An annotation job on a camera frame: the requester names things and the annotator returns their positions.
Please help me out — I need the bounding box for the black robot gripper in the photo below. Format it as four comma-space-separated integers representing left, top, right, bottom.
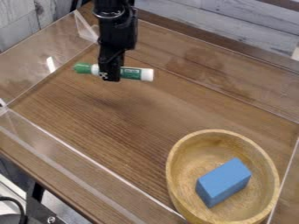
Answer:
93, 7, 137, 82

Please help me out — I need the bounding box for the green Expo marker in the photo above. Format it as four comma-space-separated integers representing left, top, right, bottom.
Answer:
73, 63, 155, 81

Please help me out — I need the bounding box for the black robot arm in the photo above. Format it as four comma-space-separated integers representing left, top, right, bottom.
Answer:
92, 0, 137, 82

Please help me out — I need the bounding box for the brown wooden bowl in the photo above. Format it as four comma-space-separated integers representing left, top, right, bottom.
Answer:
165, 129, 280, 224

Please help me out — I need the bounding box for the black metal table leg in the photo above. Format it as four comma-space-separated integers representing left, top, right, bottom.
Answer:
29, 182, 45, 203

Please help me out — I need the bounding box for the blue foam block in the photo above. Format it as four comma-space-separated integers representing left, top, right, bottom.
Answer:
195, 157, 251, 208

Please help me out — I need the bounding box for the clear acrylic tray wall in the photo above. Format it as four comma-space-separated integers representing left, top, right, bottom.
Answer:
0, 10, 299, 224

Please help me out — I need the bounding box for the black cable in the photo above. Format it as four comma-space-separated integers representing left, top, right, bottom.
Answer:
0, 195, 28, 224

